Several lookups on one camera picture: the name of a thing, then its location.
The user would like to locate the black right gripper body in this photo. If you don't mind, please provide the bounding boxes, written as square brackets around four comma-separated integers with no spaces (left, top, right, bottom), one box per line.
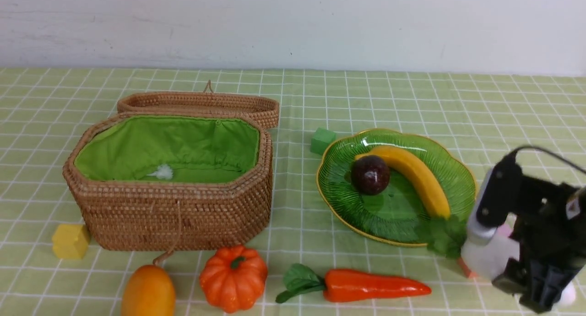
[492,176,585,314]

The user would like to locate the white plastic eggplant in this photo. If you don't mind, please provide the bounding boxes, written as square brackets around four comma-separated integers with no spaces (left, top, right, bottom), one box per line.
[461,236,576,308]

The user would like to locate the yellow plastic banana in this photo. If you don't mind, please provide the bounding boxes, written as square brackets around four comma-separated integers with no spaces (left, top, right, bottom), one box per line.
[354,145,451,218]

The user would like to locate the dark purple passion fruit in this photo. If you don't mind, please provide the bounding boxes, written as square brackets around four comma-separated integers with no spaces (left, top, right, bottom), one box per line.
[350,155,390,196]

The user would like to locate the orange plastic carrot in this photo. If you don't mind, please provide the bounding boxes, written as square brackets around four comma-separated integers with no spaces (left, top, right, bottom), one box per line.
[276,263,432,304]

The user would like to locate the orange plastic pumpkin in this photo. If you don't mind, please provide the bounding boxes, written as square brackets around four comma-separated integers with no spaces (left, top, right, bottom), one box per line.
[199,245,268,314]

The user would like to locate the orange plastic mango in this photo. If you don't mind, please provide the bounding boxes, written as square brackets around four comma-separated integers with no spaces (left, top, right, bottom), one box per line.
[120,264,176,316]

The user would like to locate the green plastic cucumber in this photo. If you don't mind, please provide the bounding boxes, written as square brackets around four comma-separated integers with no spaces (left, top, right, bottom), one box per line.
[414,215,467,259]

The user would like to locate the pink foam cube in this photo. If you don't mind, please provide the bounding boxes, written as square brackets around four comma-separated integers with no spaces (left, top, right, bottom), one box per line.
[496,223,513,237]

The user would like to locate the coral foam cube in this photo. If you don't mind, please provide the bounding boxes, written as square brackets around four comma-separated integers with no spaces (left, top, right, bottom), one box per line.
[457,257,477,278]

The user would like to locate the green glass plate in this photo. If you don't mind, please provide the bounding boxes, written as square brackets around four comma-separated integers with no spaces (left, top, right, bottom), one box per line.
[316,128,479,247]

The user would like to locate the green foam cube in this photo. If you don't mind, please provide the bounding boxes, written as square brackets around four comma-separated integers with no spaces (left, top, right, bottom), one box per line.
[309,127,337,156]

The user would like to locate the woven wicker basket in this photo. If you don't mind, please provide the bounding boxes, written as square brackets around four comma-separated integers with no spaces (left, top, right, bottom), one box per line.
[63,111,273,253]

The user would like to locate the yellow foam cube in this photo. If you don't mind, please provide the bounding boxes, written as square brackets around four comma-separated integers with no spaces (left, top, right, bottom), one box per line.
[52,223,91,260]

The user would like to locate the green checkered tablecloth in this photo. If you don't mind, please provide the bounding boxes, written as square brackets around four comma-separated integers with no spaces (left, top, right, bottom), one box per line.
[0,68,585,316]

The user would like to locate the black camera cable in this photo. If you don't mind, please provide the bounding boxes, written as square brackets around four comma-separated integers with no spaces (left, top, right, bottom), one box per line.
[508,145,586,175]

